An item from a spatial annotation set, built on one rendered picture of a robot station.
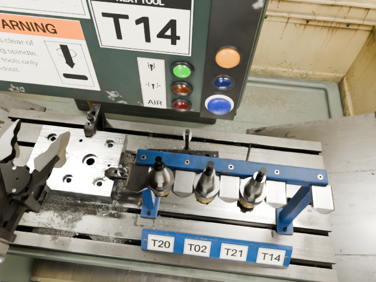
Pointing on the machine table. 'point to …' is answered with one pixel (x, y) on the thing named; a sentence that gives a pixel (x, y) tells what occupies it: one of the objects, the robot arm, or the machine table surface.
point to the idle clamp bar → (191, 152)
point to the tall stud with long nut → (187, 138)
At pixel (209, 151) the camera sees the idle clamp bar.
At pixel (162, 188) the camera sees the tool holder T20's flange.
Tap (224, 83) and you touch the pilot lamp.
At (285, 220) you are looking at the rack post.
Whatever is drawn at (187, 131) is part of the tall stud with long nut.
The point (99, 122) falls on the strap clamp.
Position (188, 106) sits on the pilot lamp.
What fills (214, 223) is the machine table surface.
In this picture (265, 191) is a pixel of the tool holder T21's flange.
